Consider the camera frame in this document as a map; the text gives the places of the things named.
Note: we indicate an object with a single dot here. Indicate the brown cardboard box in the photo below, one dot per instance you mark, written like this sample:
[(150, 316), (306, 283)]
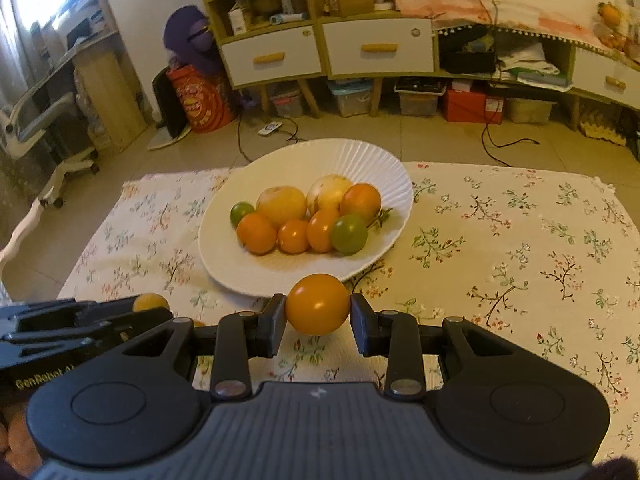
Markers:
[(350, 4)]

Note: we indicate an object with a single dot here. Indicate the small tan apricot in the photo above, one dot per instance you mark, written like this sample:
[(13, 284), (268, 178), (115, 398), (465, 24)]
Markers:
[(150, 301)]

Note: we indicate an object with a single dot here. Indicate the white low cabinet drawer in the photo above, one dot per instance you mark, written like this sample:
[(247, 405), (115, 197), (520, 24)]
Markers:
[(605, 80)]

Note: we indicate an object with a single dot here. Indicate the large dimpled mandarin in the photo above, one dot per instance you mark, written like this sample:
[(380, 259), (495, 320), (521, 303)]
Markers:
[(256, 232), (360, 201)]

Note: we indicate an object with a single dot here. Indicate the white grey office chair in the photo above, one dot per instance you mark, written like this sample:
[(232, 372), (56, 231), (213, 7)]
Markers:
[(40, 115)]

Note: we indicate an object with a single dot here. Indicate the red box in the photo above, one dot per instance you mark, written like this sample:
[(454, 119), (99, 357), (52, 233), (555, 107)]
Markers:
[(472, 105)]

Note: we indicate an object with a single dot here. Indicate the floral tablecloth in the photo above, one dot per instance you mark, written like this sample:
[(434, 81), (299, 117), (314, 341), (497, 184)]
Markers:
[(500, 260)]

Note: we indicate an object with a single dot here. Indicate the green mandarin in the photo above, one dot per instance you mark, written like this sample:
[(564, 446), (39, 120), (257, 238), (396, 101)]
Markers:
[(349, 233), (241, 212)]

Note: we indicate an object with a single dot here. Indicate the black bag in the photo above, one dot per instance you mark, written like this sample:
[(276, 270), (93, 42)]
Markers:
[(467, 60)]

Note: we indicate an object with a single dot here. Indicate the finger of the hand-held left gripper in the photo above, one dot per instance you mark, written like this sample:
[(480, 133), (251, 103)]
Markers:
[(115, 327), (60, 312)]

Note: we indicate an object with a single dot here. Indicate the yellow patterned cushion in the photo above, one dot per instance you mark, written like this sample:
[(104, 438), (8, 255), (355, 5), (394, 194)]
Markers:
[(602, 127)]

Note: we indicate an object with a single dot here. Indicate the wooden desk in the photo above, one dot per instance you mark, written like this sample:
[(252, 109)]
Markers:
[(110, 90)]

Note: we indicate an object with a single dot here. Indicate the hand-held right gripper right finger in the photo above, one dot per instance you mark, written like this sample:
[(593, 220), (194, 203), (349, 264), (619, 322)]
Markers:
[(361, 327)]

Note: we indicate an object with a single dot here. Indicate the black panel white base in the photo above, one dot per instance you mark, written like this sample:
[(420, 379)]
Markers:
[(167, 105)]

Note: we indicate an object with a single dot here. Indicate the wooden shelf cabinet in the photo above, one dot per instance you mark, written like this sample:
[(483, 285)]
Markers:
[(317, 22)]

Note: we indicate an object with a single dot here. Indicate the green leafy stem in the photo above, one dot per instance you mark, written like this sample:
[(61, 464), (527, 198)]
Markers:
[(381, 217)]

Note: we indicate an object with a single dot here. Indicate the white ribbed plate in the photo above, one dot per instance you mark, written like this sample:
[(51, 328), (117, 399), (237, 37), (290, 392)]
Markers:
[(380, 170)]

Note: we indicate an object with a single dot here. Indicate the orange on cabinet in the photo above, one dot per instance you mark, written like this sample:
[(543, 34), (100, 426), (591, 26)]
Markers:
[(608, 13)]

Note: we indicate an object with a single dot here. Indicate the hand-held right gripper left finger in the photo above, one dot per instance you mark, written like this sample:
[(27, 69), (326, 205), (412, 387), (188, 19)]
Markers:
[(275, 327)]

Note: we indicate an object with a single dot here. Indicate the pink cloth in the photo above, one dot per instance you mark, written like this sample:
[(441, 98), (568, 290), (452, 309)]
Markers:
[(525, 17)]

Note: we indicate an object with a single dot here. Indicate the small smooth orange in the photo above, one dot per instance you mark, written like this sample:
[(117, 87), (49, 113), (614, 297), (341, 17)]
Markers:
[(317, 303), (293, 236), (320, 230)]

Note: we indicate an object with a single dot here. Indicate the purple plush toy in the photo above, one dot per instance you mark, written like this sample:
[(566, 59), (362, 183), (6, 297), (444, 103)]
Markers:
[(192, 35)]

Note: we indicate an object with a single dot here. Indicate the yellow pear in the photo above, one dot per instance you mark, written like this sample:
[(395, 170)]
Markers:
[(281, 206)]

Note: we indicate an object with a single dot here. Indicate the low wooden cabinet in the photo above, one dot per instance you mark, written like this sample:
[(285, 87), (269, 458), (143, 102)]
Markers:
[(565, 85)]

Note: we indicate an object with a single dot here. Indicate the small white floor device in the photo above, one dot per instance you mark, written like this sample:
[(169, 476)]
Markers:
[(270, 129)]

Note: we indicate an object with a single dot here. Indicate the pale speckled pear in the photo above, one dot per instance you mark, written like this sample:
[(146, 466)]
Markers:
[(327, 191)]

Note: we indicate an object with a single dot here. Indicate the red gift bag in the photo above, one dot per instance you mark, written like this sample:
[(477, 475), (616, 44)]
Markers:
[(200, 100)]

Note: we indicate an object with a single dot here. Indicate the clear storage bin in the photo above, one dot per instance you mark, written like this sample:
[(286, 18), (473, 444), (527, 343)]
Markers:
[(350, 100), (419, 100), (286, 105)]

